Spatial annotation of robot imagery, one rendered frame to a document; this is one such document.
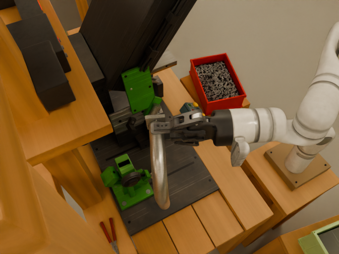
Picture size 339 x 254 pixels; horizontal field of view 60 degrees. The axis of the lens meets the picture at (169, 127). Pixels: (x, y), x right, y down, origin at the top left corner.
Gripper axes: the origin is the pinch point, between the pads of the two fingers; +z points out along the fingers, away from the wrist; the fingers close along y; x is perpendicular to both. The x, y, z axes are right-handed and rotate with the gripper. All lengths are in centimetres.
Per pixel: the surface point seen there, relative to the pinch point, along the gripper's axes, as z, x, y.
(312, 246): -55, 22, -71
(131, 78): 11, -42, -41
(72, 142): 20.5, -1.9, -7.2
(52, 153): 25.1, 0.3, -7.8
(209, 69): -27, -73, -82
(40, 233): 9.3, 21.8, 30.0
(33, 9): 34, -43, -5
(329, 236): -65, 18, -76
